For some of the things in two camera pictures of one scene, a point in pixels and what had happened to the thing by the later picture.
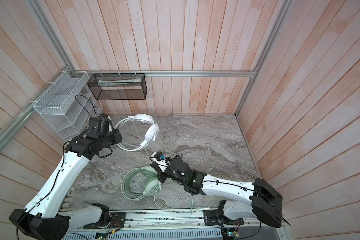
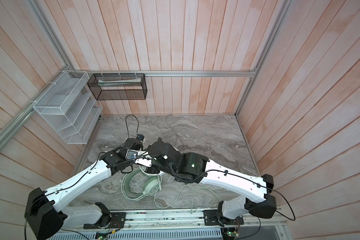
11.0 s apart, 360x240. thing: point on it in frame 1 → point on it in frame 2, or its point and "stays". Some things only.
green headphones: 151,186 stays
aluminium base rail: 176,225 stays
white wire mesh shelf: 69,104 stays
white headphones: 151,134 → 160,173
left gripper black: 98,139 → 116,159
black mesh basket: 118,86 stays
